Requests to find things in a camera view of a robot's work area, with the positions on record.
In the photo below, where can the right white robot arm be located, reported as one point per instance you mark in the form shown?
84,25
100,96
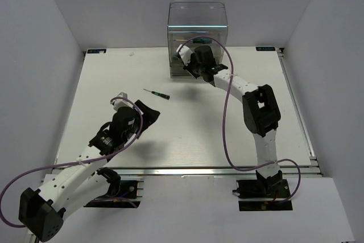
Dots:
260,110

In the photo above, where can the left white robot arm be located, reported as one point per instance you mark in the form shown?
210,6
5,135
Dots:
44,210

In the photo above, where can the blue label left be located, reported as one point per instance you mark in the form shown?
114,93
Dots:
96,51

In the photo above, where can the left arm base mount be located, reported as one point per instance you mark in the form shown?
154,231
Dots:
122,193

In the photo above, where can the thin black green screwdriver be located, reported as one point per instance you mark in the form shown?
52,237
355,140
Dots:
161,95

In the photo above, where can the clear plastic drawer cabinet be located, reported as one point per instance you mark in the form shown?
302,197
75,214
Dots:
195,23

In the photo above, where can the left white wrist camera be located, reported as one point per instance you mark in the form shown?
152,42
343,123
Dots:
119,101

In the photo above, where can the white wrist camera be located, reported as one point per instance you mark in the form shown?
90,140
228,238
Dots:
119,101
184,53

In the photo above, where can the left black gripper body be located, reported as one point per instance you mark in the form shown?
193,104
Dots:
134,130

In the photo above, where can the blue label right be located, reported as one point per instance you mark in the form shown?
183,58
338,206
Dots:
265,48

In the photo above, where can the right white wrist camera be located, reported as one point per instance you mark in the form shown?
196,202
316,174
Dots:
184,53

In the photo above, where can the short green handle screwdriver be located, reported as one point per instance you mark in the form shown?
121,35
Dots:
202,40

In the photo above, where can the blue label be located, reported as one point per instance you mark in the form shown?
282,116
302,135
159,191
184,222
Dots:
265,48
96,51

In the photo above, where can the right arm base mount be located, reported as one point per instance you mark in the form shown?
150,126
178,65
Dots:
263,194

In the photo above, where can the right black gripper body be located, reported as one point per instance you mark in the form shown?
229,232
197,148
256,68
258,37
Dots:
194,68

